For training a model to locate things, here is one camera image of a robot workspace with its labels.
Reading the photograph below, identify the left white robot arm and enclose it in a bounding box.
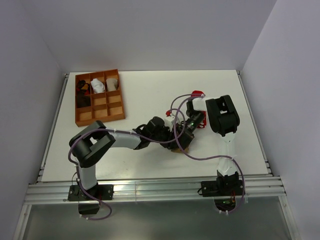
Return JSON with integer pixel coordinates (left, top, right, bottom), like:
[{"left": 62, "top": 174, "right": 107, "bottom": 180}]
[{"left": 68, "top": 116, "right": 175, "bottom": 200}]

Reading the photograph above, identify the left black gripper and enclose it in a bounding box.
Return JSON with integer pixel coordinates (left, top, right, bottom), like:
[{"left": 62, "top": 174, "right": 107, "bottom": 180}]
[{"left": 150, "top": 124, "right": 180, "bottom": 150}]

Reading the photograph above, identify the white rolled sock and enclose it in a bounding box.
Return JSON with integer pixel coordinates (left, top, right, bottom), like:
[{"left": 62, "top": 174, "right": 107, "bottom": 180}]
[{"left": 90, "top": 78, "right": 105, "bottom": 94}]

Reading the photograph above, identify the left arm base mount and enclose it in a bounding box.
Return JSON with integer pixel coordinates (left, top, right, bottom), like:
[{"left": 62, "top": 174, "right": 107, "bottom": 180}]
[{"left": 67, "top": 184, "right": 114, "bottom": 216}]

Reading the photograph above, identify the tan ribbed sock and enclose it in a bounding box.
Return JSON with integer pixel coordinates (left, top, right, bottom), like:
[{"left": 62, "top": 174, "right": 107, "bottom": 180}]
[{"left": 171, "top": 147, "right": 189, "bottom": 154}]

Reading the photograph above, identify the aluminium front rail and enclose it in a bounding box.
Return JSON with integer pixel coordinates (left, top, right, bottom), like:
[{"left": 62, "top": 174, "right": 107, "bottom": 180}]
[{"left": 23, "top": 175, "right": 286, "bottom": 205}]

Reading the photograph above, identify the black red rolled sock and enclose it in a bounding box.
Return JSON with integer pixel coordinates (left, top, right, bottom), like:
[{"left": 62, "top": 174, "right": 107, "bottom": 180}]
[{"left": 75, "top": 80, "right": 91, "bottom": 96}]

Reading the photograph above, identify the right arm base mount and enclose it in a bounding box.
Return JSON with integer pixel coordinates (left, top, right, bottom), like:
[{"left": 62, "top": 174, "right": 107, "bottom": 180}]
[{"left": 197, "top": 171, "right": 246, "bottom": 216}]

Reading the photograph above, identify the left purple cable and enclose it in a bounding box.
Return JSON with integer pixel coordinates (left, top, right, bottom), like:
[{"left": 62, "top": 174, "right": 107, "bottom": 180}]
[{"left": 68, "top": 109, "right": 186, "bottom": 221}]

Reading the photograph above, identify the dark brown striped sock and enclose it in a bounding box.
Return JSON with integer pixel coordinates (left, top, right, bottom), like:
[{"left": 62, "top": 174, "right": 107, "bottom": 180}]
[{"left": 75, "top": 94, "right": 91, "bottom": 109}]

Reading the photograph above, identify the red patterned sock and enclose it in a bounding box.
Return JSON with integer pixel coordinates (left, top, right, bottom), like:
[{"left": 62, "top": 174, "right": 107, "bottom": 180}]
[{"left": 191, "top": 90, "right": 207, "bottom": 129}]

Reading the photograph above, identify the orange compartment tray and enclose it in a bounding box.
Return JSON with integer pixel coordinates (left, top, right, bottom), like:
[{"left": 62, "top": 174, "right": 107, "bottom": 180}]
[{"left": 74, "top": 69, "right": 126, "bottom": 127}]

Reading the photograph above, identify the beige rolled sock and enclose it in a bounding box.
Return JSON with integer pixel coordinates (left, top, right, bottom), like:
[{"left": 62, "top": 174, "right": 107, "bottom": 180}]
[{"left": 106, "top": 78, "right": 119, "bottom": 92}]

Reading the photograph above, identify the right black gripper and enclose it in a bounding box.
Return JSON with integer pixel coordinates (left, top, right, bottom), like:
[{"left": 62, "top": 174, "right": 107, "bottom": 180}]
[{"left": 176, "top": 111, "right": 206, "bottom": 151}]

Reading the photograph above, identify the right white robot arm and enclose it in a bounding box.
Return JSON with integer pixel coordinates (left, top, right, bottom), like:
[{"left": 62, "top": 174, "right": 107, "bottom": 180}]
[{"left": 173, "top": 93, "right": 245, "bottom": 195}]

